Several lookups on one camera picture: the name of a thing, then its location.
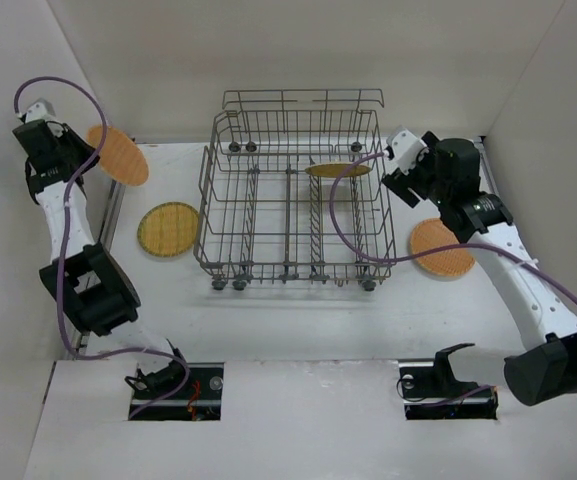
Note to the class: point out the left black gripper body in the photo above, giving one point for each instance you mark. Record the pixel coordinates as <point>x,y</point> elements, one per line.
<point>75,151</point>

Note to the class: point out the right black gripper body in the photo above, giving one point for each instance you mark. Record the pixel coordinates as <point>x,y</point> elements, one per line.
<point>407,181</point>

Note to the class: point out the yellow woven plate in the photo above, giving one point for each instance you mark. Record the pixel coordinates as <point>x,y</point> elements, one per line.
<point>168,230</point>
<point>337,169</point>

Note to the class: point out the orange woven plate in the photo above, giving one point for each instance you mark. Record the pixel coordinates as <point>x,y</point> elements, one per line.
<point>122,159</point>
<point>430,234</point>

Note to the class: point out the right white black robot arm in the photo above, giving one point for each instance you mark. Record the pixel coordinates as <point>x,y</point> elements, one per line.
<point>447,173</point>

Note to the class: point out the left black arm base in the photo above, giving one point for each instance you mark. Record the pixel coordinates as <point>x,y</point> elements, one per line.
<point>157,396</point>

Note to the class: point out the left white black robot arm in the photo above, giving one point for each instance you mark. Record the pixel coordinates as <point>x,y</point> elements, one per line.
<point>92,293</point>

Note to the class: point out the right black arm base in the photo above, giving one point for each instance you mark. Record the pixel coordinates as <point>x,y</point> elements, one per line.
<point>430,390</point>

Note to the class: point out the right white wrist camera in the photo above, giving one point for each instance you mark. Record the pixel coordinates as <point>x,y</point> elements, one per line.
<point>404,148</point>

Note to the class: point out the grey wire dish rack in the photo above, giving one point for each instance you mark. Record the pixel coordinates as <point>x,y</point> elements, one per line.
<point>262,218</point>

